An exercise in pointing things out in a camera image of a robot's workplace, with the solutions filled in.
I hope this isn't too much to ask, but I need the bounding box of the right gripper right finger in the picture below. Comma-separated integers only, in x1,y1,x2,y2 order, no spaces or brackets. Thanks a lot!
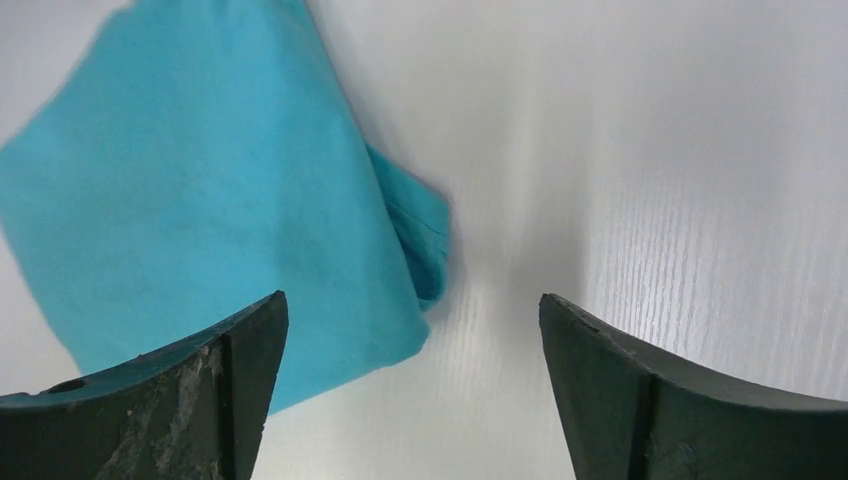
538,294,847,479

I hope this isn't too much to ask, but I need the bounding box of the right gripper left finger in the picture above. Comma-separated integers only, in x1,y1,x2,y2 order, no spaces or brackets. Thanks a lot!
1,291,288,479

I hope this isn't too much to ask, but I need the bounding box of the cyan t-shirt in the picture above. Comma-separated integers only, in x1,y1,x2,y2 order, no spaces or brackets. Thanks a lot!
1,1,450,412

